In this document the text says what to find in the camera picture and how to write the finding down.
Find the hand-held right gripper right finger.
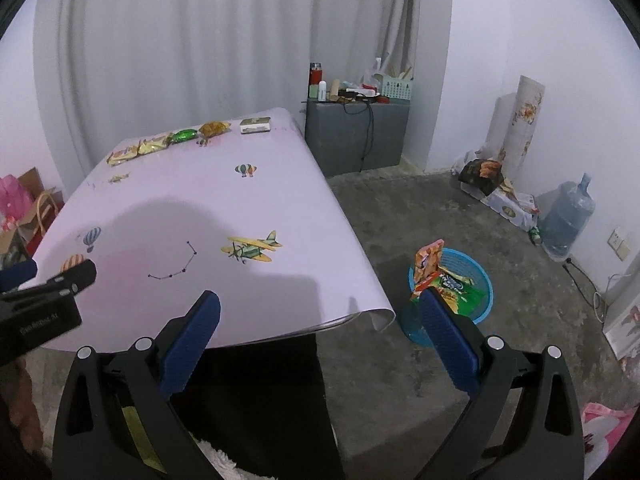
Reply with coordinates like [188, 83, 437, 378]
[415, 287, 586, 480]

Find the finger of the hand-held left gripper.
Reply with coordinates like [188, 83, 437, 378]
[0, 259, 98, 311]
[0, 259, 39, 293]

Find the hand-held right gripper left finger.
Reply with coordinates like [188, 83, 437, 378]
[52, 290, 236, 480]

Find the blue mesh basket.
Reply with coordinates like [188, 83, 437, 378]
[400, 249, 494, 348]

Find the green snack bag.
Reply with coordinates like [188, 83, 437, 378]
[410, 265, 488, 318]

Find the orange snack bag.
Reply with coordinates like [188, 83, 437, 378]
[412, 239, 446, 293]

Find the person's left forearm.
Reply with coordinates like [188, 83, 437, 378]
[0, 355, 43, 461]

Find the pink gift bag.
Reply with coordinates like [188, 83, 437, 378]
[0, 175, 33, 221]

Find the brown paper bag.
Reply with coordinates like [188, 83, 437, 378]
[17, 166, 66, 261]

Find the green blanket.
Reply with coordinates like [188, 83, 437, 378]
[120, 405, 166, 476]

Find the yellow snack packet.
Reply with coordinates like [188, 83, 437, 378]
[106, 146, 141, 167]
[137, 132, 173, 157]

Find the white fluffy blanket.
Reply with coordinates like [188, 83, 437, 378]
[192, 437, 261, 480]

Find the floral printed box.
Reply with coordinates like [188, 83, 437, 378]
[462, 180, 540, 231]

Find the pink blanket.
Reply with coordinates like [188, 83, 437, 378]
[580, 402, 638, 480]

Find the blue water jug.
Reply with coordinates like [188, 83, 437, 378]
[540, 172, 597, 257]

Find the white appliance box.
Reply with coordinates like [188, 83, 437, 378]
[602, 290, 640, 361]

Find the dark printed box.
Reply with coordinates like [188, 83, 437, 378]
[459, 158, 503, 196]

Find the white plastic bag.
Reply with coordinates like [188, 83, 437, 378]
[361, 57, 386, 88]
[452, 147, 483, 171]

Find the golden wrapper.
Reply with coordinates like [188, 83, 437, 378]
[198, 120, 232, 139]

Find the white paper roll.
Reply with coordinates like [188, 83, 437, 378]
[487, 94, 516, 156]

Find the grey cabinet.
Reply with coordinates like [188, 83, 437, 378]
[304, 97, 412, 177]

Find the floral paper roll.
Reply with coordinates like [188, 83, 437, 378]
[502, 75, 546, 168]

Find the white curtain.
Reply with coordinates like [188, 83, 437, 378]
[34, 0, 453, 181]

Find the black floor cable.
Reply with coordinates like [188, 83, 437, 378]
[562, 257, 608, 326]

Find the wall socket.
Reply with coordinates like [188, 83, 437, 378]
[607, 226, 632, 261]

